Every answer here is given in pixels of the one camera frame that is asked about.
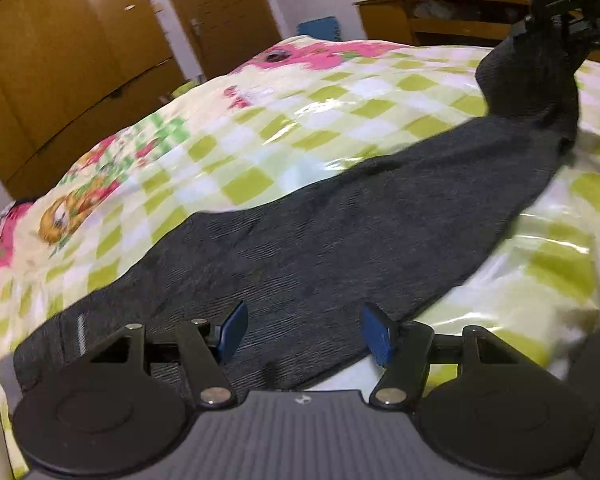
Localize wooden side desk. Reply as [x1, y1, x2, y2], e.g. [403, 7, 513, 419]
[353, 0, 600, 67]

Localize dark grey pants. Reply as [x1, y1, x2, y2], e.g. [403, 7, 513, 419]
[12, 35, 589, 396]

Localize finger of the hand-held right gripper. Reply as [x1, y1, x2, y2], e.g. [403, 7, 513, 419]
[562, 12, 600, 58]
[511, 15, 564, 37]

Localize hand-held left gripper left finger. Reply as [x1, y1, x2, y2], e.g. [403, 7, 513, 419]
[87, 301, 249, 409]

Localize checkered plastic-covered bed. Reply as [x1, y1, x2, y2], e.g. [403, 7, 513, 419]
[0, 35, 600, 480]

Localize brown wooden wardrobe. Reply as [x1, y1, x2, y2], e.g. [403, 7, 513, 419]
[0, 0, 187, 202]

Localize brown wooden door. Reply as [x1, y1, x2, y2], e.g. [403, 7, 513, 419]
[152, 0, 284, 82]

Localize blue foam mat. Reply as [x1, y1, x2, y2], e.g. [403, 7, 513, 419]
[296, 18, 342, 44]

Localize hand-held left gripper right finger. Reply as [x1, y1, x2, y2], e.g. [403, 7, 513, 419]
[360, 303, 521, 409]

